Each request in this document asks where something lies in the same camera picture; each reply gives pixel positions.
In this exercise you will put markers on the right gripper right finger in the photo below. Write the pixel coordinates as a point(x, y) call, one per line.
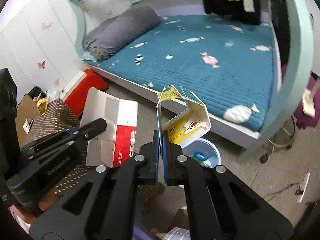
point(219, 204)

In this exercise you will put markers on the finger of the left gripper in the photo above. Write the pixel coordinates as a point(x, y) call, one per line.
point(71, 131)
point(85, 129)

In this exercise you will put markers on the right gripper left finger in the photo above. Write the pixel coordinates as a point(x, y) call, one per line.
point(102, 204)

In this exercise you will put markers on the red white carton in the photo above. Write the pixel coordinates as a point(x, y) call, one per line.
point(117, 142)

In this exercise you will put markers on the yellow white small carton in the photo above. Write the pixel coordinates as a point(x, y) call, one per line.
point(189, 125)

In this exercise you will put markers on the operator left hand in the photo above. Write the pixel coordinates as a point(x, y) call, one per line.
point(47, 201)

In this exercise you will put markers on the white medicine box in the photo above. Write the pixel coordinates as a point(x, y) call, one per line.
point(27, 125)

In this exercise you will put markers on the red and white box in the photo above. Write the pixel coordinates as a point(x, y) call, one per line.
point(75, 93)

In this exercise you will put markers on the yellow crumpled bag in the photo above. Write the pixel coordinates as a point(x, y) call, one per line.
point(42, 106)

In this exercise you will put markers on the purple trouser leg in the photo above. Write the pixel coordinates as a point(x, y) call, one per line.
point(141, 233)

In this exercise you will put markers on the brown cardboard box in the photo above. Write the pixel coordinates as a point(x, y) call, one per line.
point(25, 110)

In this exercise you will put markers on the blue plastic basin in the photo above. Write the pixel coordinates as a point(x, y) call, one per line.
point(204, 152)

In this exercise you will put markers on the white power strip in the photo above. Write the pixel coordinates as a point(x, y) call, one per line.
point(300, 193)

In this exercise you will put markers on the grey folded duvet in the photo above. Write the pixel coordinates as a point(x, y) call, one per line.
point(115, 33)

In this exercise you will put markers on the purple cushioned stool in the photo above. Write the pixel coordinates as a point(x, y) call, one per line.
point(306, 115)

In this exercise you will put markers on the teal candy-print mattress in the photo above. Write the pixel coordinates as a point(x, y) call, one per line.
point(228, 65)

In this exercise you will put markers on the white bed frame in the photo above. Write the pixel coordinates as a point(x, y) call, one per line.
point(286, 92)

